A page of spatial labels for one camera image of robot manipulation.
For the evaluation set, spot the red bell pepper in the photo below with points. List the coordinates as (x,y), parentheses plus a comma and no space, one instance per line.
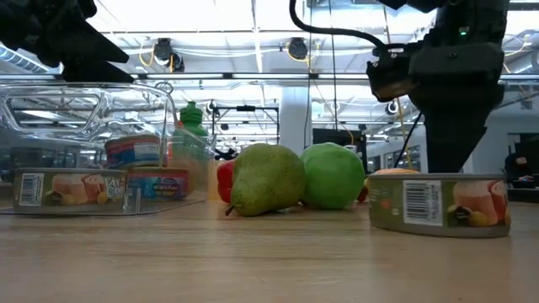
(225,181)

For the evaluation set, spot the dark red grape bunch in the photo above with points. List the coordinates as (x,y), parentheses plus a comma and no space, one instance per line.
(362,195)

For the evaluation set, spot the orange fruit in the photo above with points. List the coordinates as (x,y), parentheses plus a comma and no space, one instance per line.
(393,171)

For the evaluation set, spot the person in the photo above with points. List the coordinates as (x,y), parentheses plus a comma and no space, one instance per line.
(521,162)

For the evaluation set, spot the green pear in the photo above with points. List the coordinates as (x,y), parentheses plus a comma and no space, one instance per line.
(265,181)

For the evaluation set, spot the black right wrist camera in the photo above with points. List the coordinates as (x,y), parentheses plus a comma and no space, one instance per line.
(389,78)

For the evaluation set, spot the clear plastic bin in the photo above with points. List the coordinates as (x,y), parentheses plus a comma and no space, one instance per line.
(84,126)

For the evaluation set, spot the green label tuna can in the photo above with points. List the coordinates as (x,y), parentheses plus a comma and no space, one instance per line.
(438,206)
(67,189)

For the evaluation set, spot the long ceiling light rail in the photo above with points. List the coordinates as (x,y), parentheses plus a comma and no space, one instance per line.
(252,76)

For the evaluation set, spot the black monitor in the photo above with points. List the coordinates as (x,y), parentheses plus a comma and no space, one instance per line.
(328,135)

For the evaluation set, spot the green apple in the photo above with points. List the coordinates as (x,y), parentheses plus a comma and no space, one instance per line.
(332,177)

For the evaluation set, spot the blue label tuna can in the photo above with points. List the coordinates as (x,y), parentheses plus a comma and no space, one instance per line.
(158,185)
(132,151)

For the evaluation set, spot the white building pillar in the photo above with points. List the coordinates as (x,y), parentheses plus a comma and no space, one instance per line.
(295,118)

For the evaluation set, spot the green squeeze bottle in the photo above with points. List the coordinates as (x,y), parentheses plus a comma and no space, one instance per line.
(191,118)

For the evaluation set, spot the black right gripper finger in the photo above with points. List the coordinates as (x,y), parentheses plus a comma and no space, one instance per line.
(452,143)

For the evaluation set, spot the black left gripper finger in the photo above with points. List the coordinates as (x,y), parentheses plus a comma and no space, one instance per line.
(92,72)
(92,48)

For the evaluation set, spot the silver ceiling duct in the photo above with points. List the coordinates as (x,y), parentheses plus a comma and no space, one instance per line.
(21,61)

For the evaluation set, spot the black ceiling fixture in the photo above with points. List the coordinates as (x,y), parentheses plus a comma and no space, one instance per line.
(163,49)
(391,107)
(298,48)

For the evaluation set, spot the black aluminium table frame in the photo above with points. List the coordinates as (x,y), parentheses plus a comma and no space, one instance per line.
(524,194)

